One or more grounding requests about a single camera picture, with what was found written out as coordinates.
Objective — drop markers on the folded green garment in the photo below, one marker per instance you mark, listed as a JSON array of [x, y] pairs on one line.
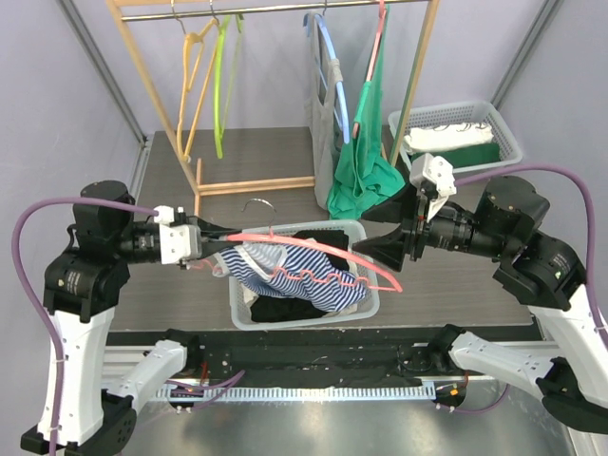
[[476, 156]]

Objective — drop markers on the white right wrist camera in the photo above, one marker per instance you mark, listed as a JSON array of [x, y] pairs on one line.
[[432, 176]]

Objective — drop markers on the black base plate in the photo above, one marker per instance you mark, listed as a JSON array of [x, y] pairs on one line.
[[324, 358]]

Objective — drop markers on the blue hanger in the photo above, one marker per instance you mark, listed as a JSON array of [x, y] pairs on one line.
[[329, 67]]

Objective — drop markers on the yellow velvet hanger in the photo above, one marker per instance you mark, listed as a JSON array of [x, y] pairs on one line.
[[194, 45]]

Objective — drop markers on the black tank top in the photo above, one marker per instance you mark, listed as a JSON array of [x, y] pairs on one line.
[[268, 309]]

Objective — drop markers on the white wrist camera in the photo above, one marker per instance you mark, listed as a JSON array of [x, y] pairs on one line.
[[432, 176], [170, 238]]

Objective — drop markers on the green tank top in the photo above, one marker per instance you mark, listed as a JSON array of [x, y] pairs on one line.
[[363, 177]]

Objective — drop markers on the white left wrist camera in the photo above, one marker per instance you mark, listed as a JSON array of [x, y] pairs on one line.
[[170, 238]]

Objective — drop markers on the white perforated front basket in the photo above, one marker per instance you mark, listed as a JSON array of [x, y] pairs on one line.
[[241, 298]]

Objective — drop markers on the white slotted cable duct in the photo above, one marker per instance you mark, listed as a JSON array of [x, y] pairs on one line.
[[425, 392]]

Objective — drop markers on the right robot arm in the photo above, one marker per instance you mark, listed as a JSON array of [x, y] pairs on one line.
[[542, 273]]

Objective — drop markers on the white perforated back basket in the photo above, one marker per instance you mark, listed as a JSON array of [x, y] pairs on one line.
[[465, 112]]

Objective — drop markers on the lime green hanger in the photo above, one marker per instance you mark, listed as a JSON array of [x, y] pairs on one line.
[[223, 84]]

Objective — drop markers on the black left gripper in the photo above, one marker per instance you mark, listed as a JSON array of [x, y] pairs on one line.
[[206, 229]]

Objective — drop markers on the white perforated basket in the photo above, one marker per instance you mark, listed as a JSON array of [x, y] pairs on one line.
[[241, 298], [465, 112]]

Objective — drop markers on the blue white striped tank top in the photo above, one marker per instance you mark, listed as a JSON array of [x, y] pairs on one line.
[[262, 258]]

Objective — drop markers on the folded white garment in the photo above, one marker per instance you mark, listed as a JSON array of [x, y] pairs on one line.
[[447, 137]]

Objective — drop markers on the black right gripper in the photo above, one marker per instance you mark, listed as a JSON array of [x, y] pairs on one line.
[[410, 233]]

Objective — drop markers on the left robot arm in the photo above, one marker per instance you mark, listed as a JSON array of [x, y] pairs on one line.
[[109, 233]]

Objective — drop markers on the grey tank top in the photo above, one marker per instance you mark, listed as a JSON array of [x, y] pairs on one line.
[[326, 136]]

